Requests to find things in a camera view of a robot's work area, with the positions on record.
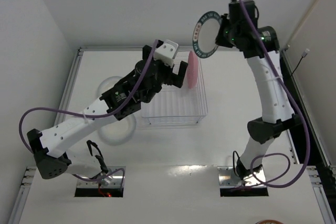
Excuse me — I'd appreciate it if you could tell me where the pink plate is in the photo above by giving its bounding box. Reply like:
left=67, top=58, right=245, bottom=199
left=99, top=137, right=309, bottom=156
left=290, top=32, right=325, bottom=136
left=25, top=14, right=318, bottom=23
left=186, top=51, right=198, bottom=89

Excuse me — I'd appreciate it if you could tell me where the green rimmed white plate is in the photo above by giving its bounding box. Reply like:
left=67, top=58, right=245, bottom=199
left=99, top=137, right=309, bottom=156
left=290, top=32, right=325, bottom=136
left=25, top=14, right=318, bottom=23
left=192, top=10, right=221, bottom=59

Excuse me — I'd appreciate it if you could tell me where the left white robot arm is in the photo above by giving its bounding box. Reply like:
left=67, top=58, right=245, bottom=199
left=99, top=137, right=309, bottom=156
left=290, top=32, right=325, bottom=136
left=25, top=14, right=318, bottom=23
left=27, top=40, right=188, bottom=181

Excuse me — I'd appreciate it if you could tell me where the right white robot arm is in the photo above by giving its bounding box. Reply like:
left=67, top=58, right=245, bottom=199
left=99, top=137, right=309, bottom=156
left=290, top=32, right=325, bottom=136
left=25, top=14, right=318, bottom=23
left=215, top=0, right=300, bottom=179

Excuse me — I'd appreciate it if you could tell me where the near clear glass plate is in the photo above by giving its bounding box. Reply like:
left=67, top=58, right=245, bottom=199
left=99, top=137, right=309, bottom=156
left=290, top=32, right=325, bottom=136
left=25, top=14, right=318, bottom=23
left=97, top=115, right=137, bottom=146

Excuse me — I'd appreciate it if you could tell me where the brown bowl at edge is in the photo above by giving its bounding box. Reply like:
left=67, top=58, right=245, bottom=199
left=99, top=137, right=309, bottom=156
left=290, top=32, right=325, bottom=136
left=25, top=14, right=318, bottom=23
left=256, top=219, right=284, bottom=224

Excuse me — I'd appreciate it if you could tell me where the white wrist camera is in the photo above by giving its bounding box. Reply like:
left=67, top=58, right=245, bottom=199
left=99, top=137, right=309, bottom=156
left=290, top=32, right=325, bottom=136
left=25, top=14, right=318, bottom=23
left=153, top=40, right=179, bottom=69

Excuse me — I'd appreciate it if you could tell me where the clear wire dish rack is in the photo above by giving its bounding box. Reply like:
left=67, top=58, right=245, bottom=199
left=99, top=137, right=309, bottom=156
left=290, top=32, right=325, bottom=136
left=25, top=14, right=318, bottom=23
left=141, top=51, right=208, bottom=127

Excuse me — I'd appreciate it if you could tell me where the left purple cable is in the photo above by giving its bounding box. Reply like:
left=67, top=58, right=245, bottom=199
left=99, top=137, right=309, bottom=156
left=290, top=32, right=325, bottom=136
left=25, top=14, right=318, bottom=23
left=18, top=39, right=160, bottom=183

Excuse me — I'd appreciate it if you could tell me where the black usb cable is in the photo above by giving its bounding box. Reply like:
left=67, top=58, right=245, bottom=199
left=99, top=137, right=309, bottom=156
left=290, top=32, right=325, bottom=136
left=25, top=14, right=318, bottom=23
left=290, top=48, right=310, bottom=77

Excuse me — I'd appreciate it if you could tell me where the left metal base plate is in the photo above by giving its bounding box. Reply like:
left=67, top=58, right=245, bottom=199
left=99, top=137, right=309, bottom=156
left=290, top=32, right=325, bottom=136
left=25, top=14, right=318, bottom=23
left=77, top=166, right=126, bottom=189

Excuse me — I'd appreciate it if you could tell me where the metal base plate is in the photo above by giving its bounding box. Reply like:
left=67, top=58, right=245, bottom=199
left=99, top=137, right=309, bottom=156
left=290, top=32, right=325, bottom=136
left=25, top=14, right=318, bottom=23
left=77, top=166, right=126, bottom=189
left=217, top=166, right=266, bottom=189

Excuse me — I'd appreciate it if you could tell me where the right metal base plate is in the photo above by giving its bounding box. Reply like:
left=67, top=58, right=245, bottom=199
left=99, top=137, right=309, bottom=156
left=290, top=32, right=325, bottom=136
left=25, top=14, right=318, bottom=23
left=217, top=166, right=266, bottom=189

